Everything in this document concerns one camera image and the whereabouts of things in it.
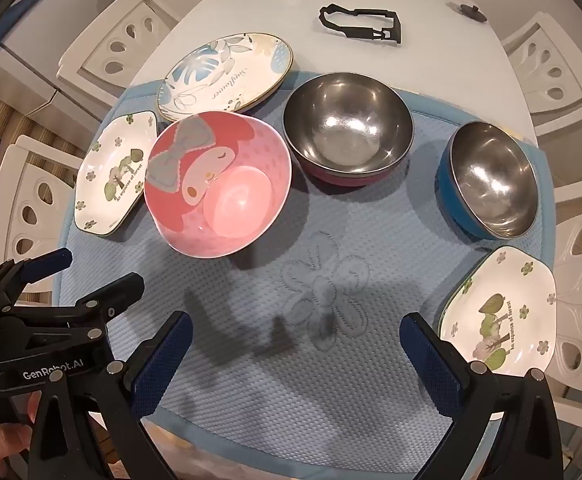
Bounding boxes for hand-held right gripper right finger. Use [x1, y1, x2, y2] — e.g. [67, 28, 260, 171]
[400, 311, 574, 480]

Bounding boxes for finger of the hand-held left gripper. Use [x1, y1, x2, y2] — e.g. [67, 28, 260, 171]
[0, 247, 74, 307]
[1, 273, 146, 341]

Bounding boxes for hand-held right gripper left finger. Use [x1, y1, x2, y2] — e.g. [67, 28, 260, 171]
[28, 311, 194, 480]

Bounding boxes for white floral square plate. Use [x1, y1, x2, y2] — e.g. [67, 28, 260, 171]
[438, 246, 558, 376]

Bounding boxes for white hexagonal plate green flowers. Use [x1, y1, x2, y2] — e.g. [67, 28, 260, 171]
[73, 110, 159, 235]

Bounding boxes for pink cartoon bowl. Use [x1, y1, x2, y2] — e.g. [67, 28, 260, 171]
[143, 110, 292, 260]

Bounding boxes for blue steel bowl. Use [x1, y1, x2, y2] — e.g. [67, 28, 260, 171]
[435, 121, 539, 241]

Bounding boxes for round leaf-pattern plate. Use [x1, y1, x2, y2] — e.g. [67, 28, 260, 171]
[157, 32, 294, 122]

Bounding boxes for maroon steel bowl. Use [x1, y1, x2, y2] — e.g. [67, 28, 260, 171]
[282, 72, 414, 188]

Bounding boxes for white chair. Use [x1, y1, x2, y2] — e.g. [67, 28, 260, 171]
[0, 135, 84, 293]
[501, 10, 582, 136]
[541, 170, 582, 433]
[57, 0, 179, 108]

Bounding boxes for light blue quilted mat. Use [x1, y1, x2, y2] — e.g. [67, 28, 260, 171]
[51, 67, 558, 456]

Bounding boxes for small black lid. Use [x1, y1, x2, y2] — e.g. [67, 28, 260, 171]
[453, 4, 488, 23]

